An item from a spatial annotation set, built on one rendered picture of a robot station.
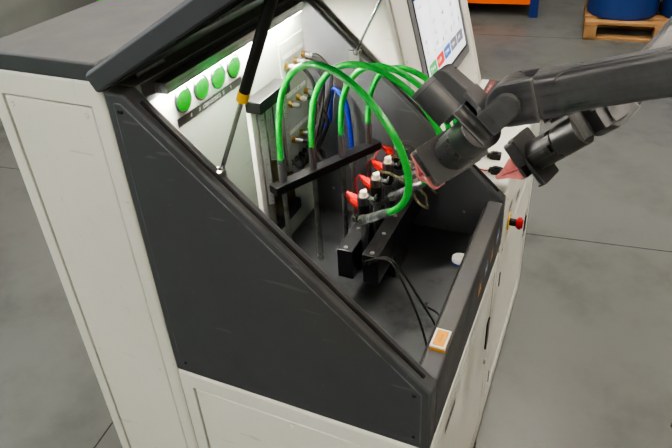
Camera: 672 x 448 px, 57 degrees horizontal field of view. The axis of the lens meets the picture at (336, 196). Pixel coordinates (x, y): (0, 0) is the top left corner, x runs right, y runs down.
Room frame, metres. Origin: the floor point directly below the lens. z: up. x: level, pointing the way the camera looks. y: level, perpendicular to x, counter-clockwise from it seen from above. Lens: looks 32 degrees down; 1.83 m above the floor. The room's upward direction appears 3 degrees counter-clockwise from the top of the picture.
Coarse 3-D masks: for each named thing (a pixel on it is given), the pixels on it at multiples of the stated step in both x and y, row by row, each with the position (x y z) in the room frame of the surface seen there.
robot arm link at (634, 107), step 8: (664, 24) 1.11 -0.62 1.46; (664, 32) 1.07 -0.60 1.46; (656, 40) 1.06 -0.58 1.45; (664, 40) 1.05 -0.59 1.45; (648, 48) 1.05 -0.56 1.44; (632, 104) 0.96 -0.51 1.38; (640, 104) 0.97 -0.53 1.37; (632, 112) 0.95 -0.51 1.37; (624, 120) 0.94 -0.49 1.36; (608, 128) 0.95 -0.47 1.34; (616, 128) 0.95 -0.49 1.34
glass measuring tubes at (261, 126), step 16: (272, 80) 1.39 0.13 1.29; (256, 96) 1.30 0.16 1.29; (272, 96) 1.32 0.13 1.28; (256, 112) 1.27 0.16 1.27; (272, 112) 1.35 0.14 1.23; (256, 128) 1.29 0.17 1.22; (272, 128) 1.32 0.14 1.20; (288, 128) 1.38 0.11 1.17; (256, 144) 1.28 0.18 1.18; (272, 144) 1.31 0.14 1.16; (288, 144) 1.38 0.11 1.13; (256, 160) 1.28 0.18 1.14; (272, 160) 1.31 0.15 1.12; (288, 160) 1.38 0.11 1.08; (256, 176) 1.28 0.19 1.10; (272, 176) 1.31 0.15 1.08; (288, 192) 1.38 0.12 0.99; (272, 208) 1.28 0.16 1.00
